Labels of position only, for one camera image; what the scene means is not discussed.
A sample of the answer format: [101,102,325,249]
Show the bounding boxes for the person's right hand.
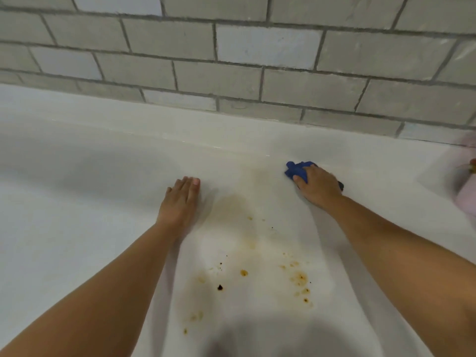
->
[293,165,345,216]

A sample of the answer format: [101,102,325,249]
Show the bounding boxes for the person's left hand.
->
[155,176,201,238]

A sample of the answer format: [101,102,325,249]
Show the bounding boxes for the blue cloth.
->
[285,161,345,192]

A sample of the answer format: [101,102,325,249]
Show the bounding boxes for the pink metal bucket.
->
[454,159,476,217]

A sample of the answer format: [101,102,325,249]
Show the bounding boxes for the person's right forearm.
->
[327,196,476,357]

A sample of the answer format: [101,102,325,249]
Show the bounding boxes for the person's left forearm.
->
[0,222,180,357]

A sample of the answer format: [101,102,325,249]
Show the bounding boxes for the white countertop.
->
[0,83,476,357]

